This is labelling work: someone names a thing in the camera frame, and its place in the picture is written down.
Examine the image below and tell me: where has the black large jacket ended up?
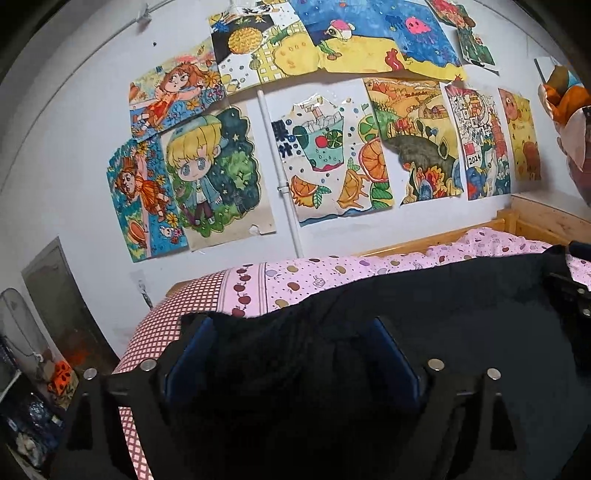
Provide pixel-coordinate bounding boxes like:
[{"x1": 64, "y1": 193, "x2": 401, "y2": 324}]
[{"x1": 169, "y1": 245, "x2": 590, "y2": 479}]

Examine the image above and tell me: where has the orange toy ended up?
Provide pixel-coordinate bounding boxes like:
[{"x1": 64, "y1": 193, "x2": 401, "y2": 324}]
[{"x1": 47, "y1": 360, "x2": 77, "y2": 397}]

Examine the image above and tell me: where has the standing electric fan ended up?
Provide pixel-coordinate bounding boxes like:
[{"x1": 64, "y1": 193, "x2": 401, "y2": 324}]
[{"x1": 0, "y1": 288, "x2": 55, "y2": 384}]

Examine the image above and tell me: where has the pink apple print bedsheet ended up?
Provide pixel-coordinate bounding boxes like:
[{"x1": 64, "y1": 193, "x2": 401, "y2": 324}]
[{"x1": 112, "y1": 225, "x2": 591, "y2": 480}]

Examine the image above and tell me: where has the orange girl blue poster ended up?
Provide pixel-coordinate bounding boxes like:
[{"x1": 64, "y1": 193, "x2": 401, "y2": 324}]
[{"x1": 106, "y1": 137, "x2": 188, "y2": 262}]

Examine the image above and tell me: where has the blond boy cartoon poster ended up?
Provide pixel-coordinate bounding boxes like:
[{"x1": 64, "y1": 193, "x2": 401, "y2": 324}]
[{"x1": 161, "y1": 105, "x2": 276, "y2": 251}]

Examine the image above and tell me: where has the fruit juice orange poster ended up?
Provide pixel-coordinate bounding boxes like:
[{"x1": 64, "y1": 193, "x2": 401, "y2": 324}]
[{"x1": 271, "y1": 95, "x2": 394, "y2": 226}]

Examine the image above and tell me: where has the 2024 dragon poster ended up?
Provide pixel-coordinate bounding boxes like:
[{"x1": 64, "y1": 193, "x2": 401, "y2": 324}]
[{"x1": 445, "y1": 82, "x2": 511, "y2": 200}]

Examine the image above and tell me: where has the landscape hill poster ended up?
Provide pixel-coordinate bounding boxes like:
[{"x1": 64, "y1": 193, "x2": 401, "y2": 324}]
[{"x1": 363, "y1": 77, "x2": 464, "y2": 204}]

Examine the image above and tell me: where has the yellow bear poster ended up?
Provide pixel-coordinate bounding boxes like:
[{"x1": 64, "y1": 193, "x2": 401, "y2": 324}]
[{"x1": 498, "y1": 88, "x2": 542, "y2": 181}]

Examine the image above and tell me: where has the blue storage bag orange trim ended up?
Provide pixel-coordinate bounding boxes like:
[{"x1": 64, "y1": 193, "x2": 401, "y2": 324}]
[{"x1": 538, "y1": 65, "x2": 590, "y2": 205}]

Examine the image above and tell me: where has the red haired girl poster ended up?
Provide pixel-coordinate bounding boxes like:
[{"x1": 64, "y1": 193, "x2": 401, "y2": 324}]
[{"x1": 128, "y1": 39, "x2": 225, "y2": 142}]

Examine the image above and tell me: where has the red flower small poster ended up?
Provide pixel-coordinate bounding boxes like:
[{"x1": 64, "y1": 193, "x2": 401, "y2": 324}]
[{"x1": 427, "y1": 0, "x2": 498, "y2": 72}]

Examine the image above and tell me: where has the blue sea beach poster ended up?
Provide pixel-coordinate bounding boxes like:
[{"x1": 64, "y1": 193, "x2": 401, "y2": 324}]
[{"x1": 290, "y1": 1, "x2": 467, "y2": 81}]

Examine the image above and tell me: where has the pineapple yellow poster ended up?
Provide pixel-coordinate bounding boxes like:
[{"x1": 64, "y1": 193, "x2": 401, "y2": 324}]
[{"x1": 208, "y1": 1, "x2": 321, "y2": 95}]

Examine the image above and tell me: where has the grey metal wall panel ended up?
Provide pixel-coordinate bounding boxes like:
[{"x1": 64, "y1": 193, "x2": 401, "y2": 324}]
[{"x1": 22, "y1": 238, "x2": 119, "y2": 374}]

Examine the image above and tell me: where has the wooden bed frame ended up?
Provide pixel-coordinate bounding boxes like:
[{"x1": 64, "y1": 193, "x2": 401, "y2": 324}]
[{"x1": 166, "y1": 193, "x2": 590, "y2": 308}]

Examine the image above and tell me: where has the white wall pipe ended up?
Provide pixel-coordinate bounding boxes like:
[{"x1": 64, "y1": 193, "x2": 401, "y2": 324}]
[{"x1": 256, "y1": 88, "x2": 304, "y2": 258}]

